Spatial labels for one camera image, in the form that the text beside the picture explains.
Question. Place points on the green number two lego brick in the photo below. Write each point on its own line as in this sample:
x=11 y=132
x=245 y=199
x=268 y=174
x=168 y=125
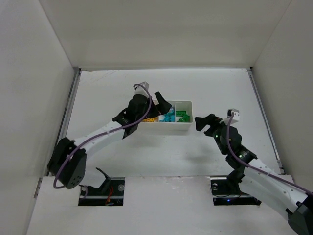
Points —
x=184 y=119

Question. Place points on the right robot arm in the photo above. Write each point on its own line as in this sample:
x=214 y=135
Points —
x=293 y=202

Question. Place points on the green lego plate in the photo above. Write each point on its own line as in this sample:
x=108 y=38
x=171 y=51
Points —
x=181 y=113

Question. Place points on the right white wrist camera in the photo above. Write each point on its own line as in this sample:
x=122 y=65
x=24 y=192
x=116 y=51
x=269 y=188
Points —
x=233 y=116

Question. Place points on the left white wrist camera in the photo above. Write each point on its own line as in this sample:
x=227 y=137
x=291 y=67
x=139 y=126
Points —
x=141 y=88

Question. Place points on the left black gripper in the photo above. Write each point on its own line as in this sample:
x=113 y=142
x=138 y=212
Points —
x=153 y=107

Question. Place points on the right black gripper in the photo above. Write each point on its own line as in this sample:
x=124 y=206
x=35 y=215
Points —
x=211 y=125

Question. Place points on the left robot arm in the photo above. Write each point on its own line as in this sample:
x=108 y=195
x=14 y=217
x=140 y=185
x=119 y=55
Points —
x=69 y=159

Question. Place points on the blue long lego brick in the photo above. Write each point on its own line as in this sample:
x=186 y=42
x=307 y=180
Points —
x=168 y=117

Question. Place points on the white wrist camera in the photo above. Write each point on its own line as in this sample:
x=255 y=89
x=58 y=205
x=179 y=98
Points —
x=141 y=88
x=233 y=116

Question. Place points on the yellow lego brick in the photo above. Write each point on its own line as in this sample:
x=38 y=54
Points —
x=150 y=120

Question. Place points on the white three-compartment tray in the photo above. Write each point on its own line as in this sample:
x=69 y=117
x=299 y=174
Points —
x=171 y=126

